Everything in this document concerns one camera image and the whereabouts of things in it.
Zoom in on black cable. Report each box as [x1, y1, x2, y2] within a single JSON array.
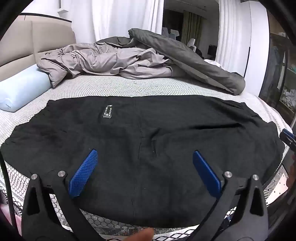
[[0, 151, 18, 232]]

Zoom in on person's left hand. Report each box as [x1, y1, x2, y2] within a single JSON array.
[[126, 228, 154, 241]]

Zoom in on person's right hand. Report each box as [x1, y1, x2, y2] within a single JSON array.
[[286, 153, 296, 189]]

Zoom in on beige headboard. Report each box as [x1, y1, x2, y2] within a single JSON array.
[[0, 20, 77, 81]]

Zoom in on black pants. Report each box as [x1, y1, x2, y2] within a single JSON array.
[[0, 95, 285, 229]]

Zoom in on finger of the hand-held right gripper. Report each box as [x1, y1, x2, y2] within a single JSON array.
[[279, 128, 296, 149]]

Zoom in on grey duvet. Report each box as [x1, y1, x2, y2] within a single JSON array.
[[37, 28, 246, 95]]

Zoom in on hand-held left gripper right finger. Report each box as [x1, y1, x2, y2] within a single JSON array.
[[190, 151, 269, 241]]

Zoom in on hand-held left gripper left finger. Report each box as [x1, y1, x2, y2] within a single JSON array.
[[22, 149, 102, 241]]

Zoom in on glass door wardrobe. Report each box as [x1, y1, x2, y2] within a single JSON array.
[[259, 30, 296, 123]]

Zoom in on white curtain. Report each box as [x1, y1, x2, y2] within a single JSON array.
[[215, 0, 252, 77], [69, 0, 164, 44]]

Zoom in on bed with honeycomb sheet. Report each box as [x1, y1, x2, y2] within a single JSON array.
[[0, 74, 296, 241]]

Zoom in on white cloth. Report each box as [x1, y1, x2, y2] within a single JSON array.
[[203, 59, 223, 69]]

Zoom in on olive curtain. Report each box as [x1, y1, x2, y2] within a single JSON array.
[[181, 10, 201, 44]]

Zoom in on light blue pillow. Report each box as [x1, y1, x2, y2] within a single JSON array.
[[0, 64, 52, 113]]

